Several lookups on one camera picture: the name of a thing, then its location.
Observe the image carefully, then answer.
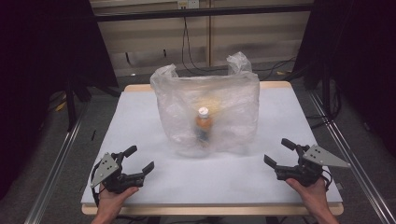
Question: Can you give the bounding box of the hand-held gripper cable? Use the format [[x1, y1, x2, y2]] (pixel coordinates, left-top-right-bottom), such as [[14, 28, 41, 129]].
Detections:
[[320, 169, 333, 191], [90, 161, 108, 208]]

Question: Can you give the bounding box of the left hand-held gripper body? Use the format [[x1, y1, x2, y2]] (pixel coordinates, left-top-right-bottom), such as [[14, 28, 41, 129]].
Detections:
[[90, 151, 147, 194]]

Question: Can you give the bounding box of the white wall outlet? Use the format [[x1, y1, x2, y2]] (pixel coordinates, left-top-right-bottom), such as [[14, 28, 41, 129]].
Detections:
[[177, 0, 200, 9]]

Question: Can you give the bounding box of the black curtain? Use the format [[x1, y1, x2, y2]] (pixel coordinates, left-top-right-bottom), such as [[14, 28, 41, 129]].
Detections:
[[0, 0, 120, 200], [291, 0, 396, 158]]

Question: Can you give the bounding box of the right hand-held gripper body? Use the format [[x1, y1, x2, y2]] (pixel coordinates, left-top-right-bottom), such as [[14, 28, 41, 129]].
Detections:
[[275, 144, 352, 189]]

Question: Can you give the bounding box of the person's right hand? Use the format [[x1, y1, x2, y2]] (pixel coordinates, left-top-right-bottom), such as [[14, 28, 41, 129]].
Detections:
[[285, 176, 329, 215]]

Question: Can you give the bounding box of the black hanging cable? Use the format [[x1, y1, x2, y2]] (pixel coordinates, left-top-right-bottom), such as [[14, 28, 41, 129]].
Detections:
[[181, 16, 216, 73]]

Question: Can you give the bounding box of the black metal stand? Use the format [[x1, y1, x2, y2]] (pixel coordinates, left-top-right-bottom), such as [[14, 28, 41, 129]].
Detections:
[[319, 62, 333, 119], [64, 74, 92, 133]]

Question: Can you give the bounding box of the white table mat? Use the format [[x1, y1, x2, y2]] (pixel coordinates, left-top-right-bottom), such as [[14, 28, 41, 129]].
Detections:
[[81, 89, 344, 206]]

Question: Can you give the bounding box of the right hand-held gripper cable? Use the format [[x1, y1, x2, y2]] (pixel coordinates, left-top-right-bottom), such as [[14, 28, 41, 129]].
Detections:
[[320, 169, 333, 191]]

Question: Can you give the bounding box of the wooden table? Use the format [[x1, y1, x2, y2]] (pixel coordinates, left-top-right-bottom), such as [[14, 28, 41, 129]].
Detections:
[[81, 80, 346, 217]]

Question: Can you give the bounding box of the metal floor rail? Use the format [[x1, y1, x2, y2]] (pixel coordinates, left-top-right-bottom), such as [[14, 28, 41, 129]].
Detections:
[[307, 89, 396, 224], [23, 101, 90, 224]]

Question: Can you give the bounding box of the person's left hand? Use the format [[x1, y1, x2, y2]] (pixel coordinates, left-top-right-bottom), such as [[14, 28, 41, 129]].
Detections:
[[97, 184, 140, 217]]

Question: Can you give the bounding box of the black horizontal bar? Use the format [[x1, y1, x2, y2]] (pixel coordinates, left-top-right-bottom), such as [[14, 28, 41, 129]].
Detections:
[[92, 3, 314, 22]]

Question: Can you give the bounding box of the orange drink bottle white cap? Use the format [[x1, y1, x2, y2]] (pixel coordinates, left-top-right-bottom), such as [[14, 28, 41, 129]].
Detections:
[[194, 106, 215, 146]]

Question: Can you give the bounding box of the black floor cable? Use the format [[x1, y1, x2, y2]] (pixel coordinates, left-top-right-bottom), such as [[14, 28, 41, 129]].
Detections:
[[251, 55, 297, 81]]

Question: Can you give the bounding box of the left hand-held gripper cable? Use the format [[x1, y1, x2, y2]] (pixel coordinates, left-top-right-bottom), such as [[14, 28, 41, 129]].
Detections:
[[90, 161, 108, 208]]

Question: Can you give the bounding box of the clear plastic bag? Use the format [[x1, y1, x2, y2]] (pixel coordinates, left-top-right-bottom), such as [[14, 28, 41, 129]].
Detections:
[[149, 50, 261, 157]]

